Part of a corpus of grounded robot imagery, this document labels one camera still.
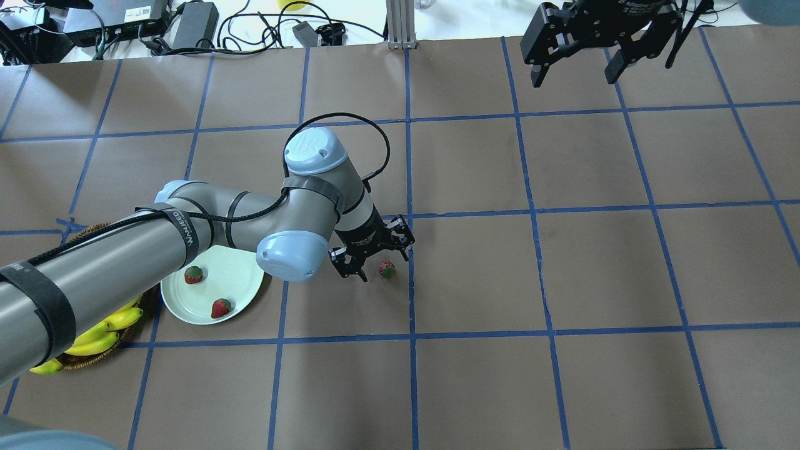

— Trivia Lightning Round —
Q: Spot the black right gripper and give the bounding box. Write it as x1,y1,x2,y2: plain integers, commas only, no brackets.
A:
520,1,683,88

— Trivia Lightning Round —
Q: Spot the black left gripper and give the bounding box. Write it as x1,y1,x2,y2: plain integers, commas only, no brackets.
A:
329,212,416,283

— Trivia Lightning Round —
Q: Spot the red strawberry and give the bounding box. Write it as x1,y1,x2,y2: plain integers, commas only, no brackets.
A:
209,298,234,319
377,260,398,279
183,266,205,285

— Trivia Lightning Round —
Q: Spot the pale green plate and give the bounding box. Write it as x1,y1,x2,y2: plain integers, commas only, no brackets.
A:
159,246,265,326

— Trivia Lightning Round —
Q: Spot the brown wicker basket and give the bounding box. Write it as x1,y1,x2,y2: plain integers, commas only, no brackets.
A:
56,225,157,371

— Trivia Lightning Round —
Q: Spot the yellow banana bunch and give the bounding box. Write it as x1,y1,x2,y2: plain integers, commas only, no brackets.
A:
29,299,142,375

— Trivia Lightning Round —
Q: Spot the black power adapter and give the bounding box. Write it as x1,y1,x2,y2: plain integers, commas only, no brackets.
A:
172,1,219,49

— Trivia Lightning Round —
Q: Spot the aluminium frame post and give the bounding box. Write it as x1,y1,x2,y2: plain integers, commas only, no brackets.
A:
386,0,418,49

